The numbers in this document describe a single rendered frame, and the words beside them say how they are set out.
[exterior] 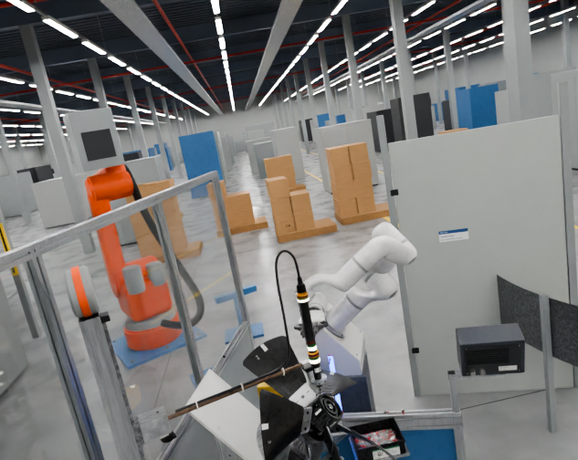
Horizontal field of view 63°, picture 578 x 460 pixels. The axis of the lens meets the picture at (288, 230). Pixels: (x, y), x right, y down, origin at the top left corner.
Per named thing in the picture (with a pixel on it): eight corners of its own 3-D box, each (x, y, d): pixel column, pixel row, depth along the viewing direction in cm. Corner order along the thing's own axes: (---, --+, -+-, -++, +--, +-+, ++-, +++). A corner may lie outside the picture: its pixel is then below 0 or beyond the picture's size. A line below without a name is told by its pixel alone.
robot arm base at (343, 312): (319, 305, 265) (340, 282, 259) (345, 324, 267) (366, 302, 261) (318, 323, 247) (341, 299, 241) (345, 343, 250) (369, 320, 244)
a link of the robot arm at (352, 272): (341, 246, 195) (290, 297, 200) (369, 273, 196) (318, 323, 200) (341, 243, 204) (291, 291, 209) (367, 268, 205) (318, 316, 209)
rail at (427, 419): (273, 435, 236) (270, 421, 234) (275, 430, 240) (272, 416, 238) (463, 428, 216) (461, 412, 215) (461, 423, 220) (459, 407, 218)
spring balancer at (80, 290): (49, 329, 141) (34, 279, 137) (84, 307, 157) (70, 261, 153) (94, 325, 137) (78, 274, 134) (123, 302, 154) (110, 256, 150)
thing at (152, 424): (141, 447, 156) (134, 424, 154) (139, 435, 162) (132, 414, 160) (172, 434, 160) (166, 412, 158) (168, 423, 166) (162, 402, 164)
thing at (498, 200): (414, 396, 375) (375, 116, 327) (414, 392, 379) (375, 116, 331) (583, 388, 348) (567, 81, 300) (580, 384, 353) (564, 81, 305)
